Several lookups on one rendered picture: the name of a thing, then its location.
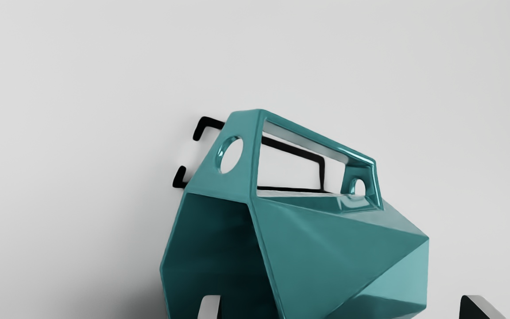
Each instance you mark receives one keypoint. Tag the teal faceted mug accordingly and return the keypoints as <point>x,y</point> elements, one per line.
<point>326,248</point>

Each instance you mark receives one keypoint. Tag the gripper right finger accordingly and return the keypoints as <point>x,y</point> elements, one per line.
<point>476,309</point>

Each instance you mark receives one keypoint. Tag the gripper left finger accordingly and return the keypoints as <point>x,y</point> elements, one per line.
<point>209,309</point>

